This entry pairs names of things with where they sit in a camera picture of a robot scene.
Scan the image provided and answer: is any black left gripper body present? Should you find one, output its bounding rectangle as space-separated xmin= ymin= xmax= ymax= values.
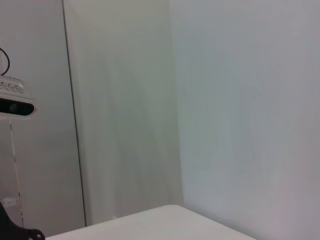
xmin=0 ymin=200 xmax=46 ymax=240

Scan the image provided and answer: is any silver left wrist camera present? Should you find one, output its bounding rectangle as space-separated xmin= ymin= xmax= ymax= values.
xmin=0 ymin=75 xmax=38 ymax=121

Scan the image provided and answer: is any thin black left camera cable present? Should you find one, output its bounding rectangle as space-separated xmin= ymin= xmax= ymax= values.
xmin=0 ymin=47 xmax=11 ymax=76

